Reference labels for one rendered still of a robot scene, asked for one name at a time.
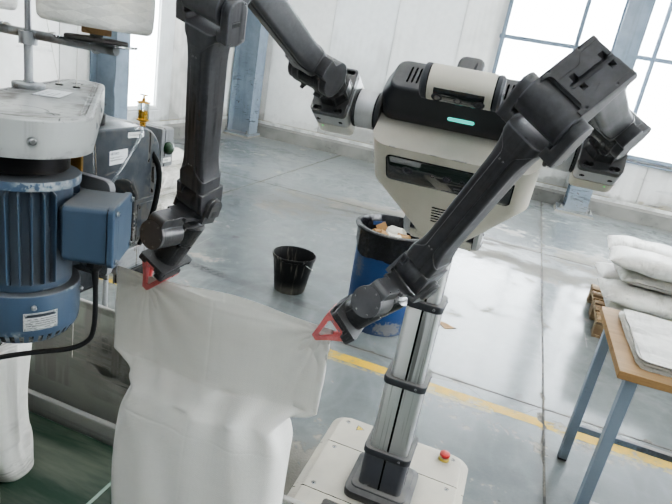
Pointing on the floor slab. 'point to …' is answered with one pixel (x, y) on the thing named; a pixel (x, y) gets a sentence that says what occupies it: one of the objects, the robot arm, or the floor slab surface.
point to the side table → (626, 367)
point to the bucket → (292, 269)
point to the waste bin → (371, 268)
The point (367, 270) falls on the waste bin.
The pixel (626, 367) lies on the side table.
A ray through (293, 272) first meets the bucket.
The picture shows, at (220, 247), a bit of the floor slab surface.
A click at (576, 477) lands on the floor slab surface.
